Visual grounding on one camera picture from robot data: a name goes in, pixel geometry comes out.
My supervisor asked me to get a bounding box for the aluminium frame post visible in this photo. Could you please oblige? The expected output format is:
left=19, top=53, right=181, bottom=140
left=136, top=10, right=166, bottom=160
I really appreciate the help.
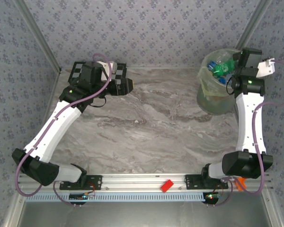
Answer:
left=13, top=0, right=62, bottom=73
left=235, top=0, right=274, bottom=50

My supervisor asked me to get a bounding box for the grey metal panel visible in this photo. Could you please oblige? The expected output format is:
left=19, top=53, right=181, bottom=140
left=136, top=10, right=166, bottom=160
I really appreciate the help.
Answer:
left=18, top=201, right=276, bottom=227

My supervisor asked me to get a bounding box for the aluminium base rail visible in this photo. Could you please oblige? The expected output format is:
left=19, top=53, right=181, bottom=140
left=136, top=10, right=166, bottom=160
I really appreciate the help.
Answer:
left=16, top=174, right=274, bottom=192

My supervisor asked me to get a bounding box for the orange plastic clip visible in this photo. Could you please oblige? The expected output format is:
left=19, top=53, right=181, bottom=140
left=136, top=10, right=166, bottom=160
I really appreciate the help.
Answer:
left=235, top=177, right=248, bottom=191

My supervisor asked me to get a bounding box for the blue slotted cable duct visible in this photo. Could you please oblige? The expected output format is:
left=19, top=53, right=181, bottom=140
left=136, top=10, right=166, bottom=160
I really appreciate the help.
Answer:
left=26, top=191, right=208, bottom=202

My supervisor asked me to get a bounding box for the small clear bottle white cap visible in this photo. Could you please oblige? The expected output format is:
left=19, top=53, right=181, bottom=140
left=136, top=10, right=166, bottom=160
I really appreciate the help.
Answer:
left=213, top=51, right=234, bottom=62

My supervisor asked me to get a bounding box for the thin black cable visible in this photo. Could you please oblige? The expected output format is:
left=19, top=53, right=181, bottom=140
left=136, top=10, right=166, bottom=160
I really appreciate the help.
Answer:
left=226, top=77, right=236, bottom=96
left=89, top=96, right=107, bottom=108

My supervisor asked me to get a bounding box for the crushed clear bottle blue label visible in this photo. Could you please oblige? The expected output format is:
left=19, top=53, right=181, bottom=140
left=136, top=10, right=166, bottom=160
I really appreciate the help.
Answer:
left=216, top=74, right=231, bottom=85

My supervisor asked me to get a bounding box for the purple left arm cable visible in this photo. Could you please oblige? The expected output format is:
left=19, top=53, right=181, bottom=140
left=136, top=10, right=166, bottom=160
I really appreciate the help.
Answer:
left=15, top=53, right=113, bottom=207

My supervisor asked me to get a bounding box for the black and grey checkerboard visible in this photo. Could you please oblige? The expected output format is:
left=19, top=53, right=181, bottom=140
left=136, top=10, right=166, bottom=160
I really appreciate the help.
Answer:
left=68, top=61, right=128, bottom=86

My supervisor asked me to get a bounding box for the red plastic block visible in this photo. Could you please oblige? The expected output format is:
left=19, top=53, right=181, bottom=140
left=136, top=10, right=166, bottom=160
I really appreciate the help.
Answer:
left=160, top=179, right=175, bottom=193

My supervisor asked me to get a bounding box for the green translucent bin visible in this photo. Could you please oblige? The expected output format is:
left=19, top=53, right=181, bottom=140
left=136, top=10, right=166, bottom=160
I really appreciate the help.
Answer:
left=196, top=47, right=242, bottom=116

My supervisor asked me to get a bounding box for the green plastic bottle orange cap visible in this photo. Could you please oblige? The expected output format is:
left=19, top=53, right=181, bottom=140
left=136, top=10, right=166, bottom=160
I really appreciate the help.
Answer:
left=213, top=59, right=239, bottom=76

